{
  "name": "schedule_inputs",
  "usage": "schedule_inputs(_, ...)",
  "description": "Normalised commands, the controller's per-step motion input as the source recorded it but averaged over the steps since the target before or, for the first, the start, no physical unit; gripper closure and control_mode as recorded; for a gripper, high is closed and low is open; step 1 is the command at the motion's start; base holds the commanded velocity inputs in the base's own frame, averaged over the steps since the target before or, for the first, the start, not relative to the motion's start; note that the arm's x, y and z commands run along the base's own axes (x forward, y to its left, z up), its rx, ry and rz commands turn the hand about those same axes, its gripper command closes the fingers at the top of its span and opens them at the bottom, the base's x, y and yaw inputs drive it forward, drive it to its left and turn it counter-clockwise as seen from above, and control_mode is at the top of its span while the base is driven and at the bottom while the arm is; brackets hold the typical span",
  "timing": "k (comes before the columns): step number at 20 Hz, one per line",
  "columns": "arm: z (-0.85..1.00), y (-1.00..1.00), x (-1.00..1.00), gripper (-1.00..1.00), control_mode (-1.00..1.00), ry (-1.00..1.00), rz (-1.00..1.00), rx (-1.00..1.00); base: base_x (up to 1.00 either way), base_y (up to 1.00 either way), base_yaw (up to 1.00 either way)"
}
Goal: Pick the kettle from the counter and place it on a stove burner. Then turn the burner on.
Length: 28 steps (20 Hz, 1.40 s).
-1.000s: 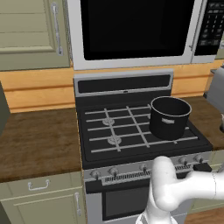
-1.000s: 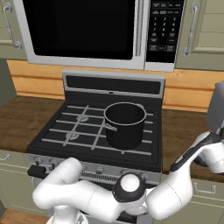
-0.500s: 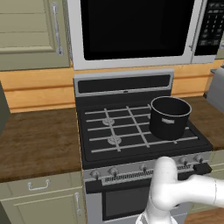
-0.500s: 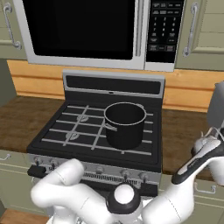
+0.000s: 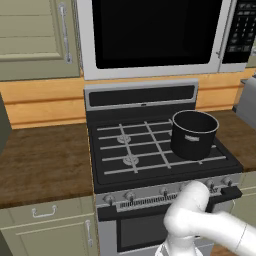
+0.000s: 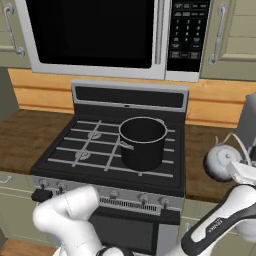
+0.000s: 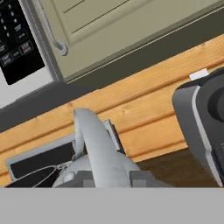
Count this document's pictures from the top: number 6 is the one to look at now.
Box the green base cupboard door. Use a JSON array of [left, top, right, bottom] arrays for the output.
[[0, 193, 51, 246]]

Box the silver cupboard handle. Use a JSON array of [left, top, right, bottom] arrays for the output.
[[208, 2, 228, 66], [2, 2, 26, 58]]

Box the silver microwave door handle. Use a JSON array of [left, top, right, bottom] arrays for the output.
[[154, 0, 166, 66]]

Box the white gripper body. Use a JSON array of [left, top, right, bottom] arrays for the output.
[[226, 160, 256, 185]]

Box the green wall cupboard door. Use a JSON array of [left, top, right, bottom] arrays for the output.
[[0, 0, 32, 70], [199, 0, 256, 82]]

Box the green drawer front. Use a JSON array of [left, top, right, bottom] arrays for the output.
[[0, 170, 35, 198], [180, 198, 234, 256]]

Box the silver kettle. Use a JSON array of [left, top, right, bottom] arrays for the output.
[[203, 132, 253, 183]]

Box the silver microwave oven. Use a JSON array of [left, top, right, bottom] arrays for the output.
[[14, 0, 213, 83]]

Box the black cooking pot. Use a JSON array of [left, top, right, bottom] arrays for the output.
[[118, 116, 169, 172]]

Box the black and silver stove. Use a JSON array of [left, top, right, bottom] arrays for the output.
[[30, 79, 190, 256]]

